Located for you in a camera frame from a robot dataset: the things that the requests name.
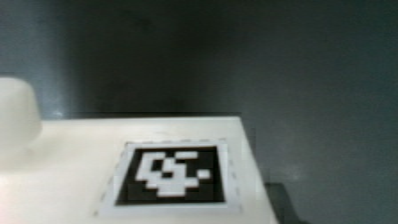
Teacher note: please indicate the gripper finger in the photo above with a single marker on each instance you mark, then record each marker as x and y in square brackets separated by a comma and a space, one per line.
[282, 204]

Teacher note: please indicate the white drawer tray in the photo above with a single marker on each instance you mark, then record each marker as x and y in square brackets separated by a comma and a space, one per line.
[124, 171]

